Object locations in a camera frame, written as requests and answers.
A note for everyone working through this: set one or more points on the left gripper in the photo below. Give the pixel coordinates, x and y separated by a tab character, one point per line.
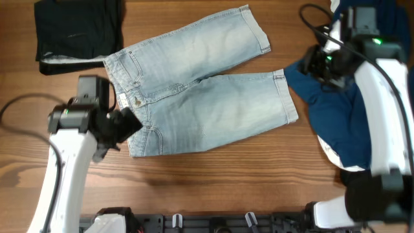
127	125

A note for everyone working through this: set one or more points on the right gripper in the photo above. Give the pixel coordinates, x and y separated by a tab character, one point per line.
307	63

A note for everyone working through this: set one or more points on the light blue denim shorts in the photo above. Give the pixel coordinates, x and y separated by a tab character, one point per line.
177	84

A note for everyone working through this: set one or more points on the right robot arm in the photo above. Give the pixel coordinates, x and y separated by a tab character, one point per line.
354	47

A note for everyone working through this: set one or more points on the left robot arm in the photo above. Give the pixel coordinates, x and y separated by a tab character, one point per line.
81	131

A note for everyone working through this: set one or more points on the dark blue garment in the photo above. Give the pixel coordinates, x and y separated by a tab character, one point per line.
339	118

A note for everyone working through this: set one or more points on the folded black garment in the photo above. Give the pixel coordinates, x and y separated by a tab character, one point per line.
77	35

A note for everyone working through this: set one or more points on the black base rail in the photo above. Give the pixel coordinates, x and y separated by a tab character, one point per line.
157	223

